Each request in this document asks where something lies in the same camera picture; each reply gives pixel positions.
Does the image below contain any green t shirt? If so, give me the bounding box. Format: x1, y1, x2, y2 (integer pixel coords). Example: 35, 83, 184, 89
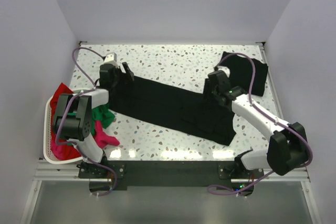
92, 103, 115, 129

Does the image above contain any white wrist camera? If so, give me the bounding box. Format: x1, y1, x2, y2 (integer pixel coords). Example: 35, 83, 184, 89
103, 52, 118, 67
218, 66, 230, 78

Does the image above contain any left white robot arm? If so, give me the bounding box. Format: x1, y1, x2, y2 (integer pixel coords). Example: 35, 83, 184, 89
52, 61, 134, 178

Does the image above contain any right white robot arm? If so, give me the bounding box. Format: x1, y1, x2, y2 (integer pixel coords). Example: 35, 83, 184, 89
203, 70, 312, 178

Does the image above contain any aluminium frame rail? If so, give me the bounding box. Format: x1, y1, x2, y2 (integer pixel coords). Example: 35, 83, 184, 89
33, 158, 312, 183

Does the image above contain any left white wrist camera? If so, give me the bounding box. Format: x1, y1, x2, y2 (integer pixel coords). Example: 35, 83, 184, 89
103, 52, 118, 67

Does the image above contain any red t shirt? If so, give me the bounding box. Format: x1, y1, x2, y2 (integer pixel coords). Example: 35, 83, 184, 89
49, 83, 80, 161

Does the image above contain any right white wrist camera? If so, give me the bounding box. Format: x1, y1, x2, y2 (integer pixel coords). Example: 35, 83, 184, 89
218, 66, 230, 78

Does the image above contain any white laundry basket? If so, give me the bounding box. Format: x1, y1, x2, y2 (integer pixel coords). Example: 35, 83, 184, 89
43, 95, 82, 165

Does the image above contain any pink t shirt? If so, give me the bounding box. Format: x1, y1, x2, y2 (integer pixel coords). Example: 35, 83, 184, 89
50, 121, 120, 161

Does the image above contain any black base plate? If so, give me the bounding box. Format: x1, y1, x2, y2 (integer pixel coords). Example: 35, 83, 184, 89
77, 161, 264, 192

